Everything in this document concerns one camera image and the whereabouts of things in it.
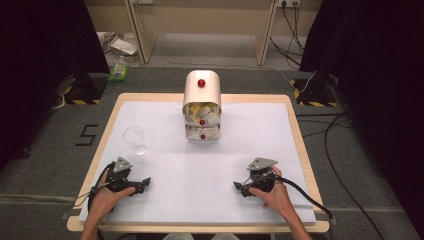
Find white table mat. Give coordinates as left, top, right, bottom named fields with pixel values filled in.
left=78, top=100, right=318, bottom=225

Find white drawer cabinet, red knobs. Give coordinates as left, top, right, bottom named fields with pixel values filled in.
left=181, top=69, right=223, bottom=142

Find black stand base, yellow stripes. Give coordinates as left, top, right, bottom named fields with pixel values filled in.
left=289, top=71, right=338, bottom=108
left=55, top=73, right=108, bottom=106

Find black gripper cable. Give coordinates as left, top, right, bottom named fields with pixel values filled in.
left=274, top=175, right=335, bottom=222
left=73, top=161, right=116, bottom=240

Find light wooden table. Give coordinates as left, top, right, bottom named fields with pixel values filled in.
left=66, top=92, right=331, bottom=234

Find black floor cables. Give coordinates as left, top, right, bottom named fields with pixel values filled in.
left=295, top=111, right=388, bottom=240

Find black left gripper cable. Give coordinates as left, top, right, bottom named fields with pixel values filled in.
left=73, top=161, right=116, bottom=240

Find person's left hand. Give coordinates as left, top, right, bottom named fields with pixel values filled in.
left=88, top=169, right=137, bottom=218

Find black curtain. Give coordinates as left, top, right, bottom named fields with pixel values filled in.
left=0, top=0, right=111, bottom=172
left=298, top=0, right=424, bottom=231

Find beige desk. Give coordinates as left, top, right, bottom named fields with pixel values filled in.
left=83, top=0, right=325, bottom=67

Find black hanging power cables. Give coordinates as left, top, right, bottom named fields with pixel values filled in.
left=268, top=1, right=306, bottom=68

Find clear glass cup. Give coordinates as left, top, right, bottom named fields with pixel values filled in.
left=122, top=125, right=148, bottom=157

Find person's right hand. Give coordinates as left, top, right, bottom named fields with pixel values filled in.
left=248, top=165, right=297, bottom=218

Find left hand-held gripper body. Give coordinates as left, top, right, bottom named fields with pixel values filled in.
left=105, top=156, right=147, bottom=196

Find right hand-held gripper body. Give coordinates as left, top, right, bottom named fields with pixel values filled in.
left=241, top=157, right=280, bottom=198

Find white wall socket strip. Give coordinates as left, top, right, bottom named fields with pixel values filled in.
left=276, top=0, right=302, bottom=9

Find person's legs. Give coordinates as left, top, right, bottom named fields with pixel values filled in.
left=161, top=232, right=242, bottom=240

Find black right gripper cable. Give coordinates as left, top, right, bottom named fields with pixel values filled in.
left=274, top=175, right=335, bottom=222

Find green plastic packet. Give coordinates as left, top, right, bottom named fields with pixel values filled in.
left=106, top=60, right=130, bottom=84

